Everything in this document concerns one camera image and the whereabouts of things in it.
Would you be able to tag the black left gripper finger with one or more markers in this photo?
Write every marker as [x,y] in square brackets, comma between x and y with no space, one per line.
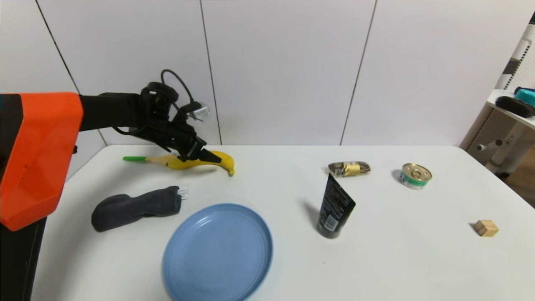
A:
[209,156]
[182,158]

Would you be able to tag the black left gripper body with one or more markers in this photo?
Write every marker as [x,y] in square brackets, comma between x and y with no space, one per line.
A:
[192,151]

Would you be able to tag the yellow banana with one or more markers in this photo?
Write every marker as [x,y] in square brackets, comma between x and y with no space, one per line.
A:
[225,161]

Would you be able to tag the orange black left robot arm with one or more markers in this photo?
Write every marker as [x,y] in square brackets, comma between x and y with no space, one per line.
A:
[37,159]

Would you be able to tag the blue round plate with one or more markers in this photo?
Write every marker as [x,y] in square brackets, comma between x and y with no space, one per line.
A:
[217,251]

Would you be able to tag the teal plastic object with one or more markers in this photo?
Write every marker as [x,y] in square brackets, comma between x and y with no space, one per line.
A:
[527,96]

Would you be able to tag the dark grey rolled sock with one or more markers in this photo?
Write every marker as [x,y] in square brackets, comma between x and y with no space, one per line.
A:
[133,207]

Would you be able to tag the black squeeze tube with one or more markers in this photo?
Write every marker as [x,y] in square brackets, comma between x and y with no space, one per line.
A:
[333,205]

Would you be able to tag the wrapped snack bar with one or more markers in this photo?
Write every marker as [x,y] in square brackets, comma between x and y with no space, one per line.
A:
[351,169]

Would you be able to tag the small tin can green label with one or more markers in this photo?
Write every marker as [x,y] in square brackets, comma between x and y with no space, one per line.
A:
[415,175]

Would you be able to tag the small wooden cube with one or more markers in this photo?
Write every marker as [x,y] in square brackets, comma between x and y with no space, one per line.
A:
[486,228]

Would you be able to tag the white side desk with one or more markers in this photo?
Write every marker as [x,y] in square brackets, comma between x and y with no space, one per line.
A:
[508,142]

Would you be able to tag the black bristle brush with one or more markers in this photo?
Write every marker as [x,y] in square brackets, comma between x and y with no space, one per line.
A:
[514,106]

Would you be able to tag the white perforated pegboard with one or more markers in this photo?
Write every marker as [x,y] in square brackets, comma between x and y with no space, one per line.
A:
[524,62]

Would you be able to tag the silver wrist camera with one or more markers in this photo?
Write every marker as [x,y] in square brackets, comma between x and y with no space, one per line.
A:
[201,112]

